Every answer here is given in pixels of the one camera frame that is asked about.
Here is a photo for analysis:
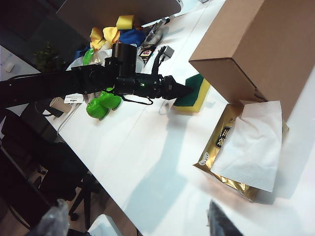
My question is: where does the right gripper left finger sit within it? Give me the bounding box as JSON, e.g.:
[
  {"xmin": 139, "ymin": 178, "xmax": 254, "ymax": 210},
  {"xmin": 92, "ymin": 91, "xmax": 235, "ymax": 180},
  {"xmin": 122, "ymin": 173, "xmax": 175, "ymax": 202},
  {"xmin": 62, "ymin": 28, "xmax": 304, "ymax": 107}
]
[{"xmin": 29, "ymin": 198, "xmax": 71, "ymax": 236}]

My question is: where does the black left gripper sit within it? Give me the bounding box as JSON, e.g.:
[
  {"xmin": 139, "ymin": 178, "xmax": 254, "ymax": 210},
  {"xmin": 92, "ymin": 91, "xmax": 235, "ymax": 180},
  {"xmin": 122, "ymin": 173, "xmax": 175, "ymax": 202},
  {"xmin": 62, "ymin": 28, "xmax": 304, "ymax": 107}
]
[{"xmin": 150, "ymin": 47, "xmax": 195, "ymax": 101}]

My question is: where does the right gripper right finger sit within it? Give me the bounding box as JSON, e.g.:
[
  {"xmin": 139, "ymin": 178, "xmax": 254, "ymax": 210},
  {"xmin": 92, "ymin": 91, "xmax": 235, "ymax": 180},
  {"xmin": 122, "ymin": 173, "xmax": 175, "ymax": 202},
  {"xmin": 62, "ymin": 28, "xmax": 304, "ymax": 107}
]
[{"xmin": 208, "ymin": 200, "xmax": 244, "ymax": 236}]

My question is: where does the yellow sponge with green scourer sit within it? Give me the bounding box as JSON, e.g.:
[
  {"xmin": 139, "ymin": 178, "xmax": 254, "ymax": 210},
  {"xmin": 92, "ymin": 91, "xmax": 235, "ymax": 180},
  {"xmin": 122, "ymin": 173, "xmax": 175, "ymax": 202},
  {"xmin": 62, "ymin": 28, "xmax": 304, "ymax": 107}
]
[{"xmin": 173, "ymin": 73, "xmax": 211, "ymax": 115}]

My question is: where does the small gray box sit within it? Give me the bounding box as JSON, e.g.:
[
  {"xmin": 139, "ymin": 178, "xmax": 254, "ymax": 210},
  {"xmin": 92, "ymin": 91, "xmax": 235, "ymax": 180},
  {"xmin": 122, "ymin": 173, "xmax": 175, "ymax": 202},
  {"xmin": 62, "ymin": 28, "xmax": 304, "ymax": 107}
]
[{"xmin": 162, "ymin": 45, "xmax": 175, "ymax": 60}]

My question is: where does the black and red packet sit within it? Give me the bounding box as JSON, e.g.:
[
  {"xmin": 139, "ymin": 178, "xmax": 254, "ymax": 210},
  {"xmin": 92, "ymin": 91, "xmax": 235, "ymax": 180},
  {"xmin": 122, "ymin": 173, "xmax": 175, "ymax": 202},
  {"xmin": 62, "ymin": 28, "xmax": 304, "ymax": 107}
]
[{"xmin": 138, "ymin": 48, "xmax": 153, "ymax": 62}]

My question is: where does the gold tissue pack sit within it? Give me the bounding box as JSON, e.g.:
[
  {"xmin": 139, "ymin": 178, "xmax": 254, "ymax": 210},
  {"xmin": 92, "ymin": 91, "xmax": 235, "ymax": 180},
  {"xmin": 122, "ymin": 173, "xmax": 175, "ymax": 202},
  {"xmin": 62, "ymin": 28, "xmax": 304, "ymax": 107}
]
[{"xmin": 193, "ymin": 103, "xmax": 290, "ymax": 203}]

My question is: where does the black office chair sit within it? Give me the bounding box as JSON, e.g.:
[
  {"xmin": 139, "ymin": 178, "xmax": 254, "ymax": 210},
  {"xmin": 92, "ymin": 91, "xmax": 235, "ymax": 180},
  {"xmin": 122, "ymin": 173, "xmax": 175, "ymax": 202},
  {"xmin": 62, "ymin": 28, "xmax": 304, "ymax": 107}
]
[{"xmin": 0, "ymin": 108, "xmax": 101, "ymax": 231}]

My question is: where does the clear glass mug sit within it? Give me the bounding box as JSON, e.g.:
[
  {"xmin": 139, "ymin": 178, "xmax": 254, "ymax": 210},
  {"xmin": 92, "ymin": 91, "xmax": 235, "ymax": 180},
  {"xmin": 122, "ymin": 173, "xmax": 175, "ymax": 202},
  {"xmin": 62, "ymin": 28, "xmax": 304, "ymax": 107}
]
[{"xmin": 141, "ymin": 18, "xmax": 171, "ymax": 49}]

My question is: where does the green plastic toy fruit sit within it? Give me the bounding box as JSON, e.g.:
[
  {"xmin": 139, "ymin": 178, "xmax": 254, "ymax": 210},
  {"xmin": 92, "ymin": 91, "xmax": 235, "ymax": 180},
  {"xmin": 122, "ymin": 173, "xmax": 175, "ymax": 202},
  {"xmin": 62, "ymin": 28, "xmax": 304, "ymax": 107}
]
[
  {"xmin": 99, "ymin": 90, "xmax": 122, "ymax": 111},
  {"xmin": 86, "ymin": 98, "xmax": 107, "ymax": 121}
]

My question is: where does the blue cloth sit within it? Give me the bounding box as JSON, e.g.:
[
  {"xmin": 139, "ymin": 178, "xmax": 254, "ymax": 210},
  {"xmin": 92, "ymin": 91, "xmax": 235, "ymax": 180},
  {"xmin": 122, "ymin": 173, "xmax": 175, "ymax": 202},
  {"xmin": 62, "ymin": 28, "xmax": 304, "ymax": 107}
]
[{"xmin": 119, "ymin": 29, "xmax": 146, "ymax": 48}]

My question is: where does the white tissue sheet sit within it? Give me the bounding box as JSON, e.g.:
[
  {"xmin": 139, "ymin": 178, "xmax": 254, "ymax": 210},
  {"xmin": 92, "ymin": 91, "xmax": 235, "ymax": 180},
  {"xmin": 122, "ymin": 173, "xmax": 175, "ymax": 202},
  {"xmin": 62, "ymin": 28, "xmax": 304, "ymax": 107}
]
[{"xmin": 211, "ymin": 100, "xmax": 284, "ymax": 193}]

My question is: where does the white plastic bag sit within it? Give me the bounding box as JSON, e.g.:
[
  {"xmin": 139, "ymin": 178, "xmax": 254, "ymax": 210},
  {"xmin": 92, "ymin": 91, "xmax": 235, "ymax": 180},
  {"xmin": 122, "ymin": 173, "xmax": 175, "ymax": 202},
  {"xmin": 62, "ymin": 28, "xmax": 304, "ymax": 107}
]
[{"xmin": 67, "ymin": 48, "xmax": 114, "ymax": 72}]

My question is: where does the yellow foam block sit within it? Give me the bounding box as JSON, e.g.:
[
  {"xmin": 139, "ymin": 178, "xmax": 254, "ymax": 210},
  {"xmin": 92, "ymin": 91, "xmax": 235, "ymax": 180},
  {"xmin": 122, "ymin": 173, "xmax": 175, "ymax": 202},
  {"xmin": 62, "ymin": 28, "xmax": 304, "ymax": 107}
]
[{"xmin": 116, "ymin": 15, "xmax": 135, "ymax": 30}]

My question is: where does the brown cardboard box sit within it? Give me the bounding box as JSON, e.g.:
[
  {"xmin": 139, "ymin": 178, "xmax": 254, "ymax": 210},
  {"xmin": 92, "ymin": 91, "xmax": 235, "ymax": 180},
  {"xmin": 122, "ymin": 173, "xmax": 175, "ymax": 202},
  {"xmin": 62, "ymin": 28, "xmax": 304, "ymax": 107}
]
[{"xmin": 189, "ymin": 0, "xmax": 315, "ymax": 123}]

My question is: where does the light green plastic object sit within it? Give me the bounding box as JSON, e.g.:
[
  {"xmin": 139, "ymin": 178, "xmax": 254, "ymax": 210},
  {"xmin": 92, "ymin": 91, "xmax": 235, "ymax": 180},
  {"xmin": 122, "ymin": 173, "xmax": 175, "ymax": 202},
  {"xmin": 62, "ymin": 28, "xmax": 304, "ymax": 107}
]
[{"xmin": 82, "ymin": 47, "xmax": 95, "ymax": 66}]

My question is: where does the brown fabric desk partition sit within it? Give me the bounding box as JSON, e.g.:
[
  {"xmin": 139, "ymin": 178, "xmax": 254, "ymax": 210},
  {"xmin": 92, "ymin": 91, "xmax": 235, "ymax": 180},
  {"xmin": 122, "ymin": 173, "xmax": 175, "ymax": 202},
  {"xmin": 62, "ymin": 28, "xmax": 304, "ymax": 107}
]
[{"xmin": 56, "ymin": 0, "xmax": 183, "ymax": 28}]

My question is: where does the white label card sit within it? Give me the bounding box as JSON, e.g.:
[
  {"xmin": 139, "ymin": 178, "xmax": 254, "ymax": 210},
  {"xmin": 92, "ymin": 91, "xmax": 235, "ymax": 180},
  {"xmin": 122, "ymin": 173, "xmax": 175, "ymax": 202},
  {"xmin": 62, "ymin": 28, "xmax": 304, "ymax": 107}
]
[{"xmin": 64, "ymin": 95, "xmax": 84, "ymax": 104}]

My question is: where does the brown paper cup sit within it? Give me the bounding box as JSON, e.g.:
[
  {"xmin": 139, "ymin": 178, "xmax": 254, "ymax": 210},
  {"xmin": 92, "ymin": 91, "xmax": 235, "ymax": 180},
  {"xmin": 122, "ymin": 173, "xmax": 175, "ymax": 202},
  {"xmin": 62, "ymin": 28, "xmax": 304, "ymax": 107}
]
[{"xmin": 49, "ymin": 96, "xmax": 72, "ymax": 117}]

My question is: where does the green potted plant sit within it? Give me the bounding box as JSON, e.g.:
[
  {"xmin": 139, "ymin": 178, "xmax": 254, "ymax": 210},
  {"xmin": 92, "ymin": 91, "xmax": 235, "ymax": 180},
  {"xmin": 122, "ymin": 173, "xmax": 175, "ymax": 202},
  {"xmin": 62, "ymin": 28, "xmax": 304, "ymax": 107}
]
[{"xmin": 33, "ymin": 42, "xmax": 65, "ymax": 72}]

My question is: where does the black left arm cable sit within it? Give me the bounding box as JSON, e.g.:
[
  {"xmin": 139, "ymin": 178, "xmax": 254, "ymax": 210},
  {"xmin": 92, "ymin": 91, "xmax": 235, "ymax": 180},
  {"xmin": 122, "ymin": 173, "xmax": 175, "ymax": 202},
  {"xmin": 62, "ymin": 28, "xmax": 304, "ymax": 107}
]
[{"xmin": 120, "ymin": 94, "xmax": 154, "ymax": 107}]

